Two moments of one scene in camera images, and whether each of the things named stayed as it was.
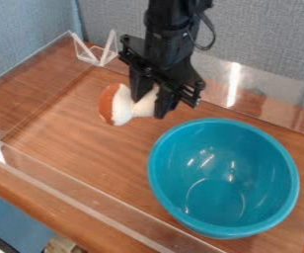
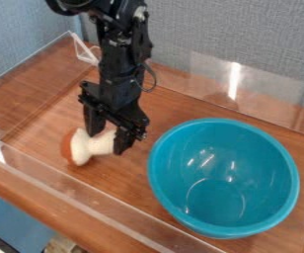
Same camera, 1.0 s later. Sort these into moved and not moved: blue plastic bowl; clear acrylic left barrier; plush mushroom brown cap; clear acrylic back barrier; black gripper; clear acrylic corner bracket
Moved: plush mushroom brown cap; black gripper
Not moved: clear acrylic corner bracket; clear acrylic left barrier; clear acrylic back barrier; blue plastic bowl
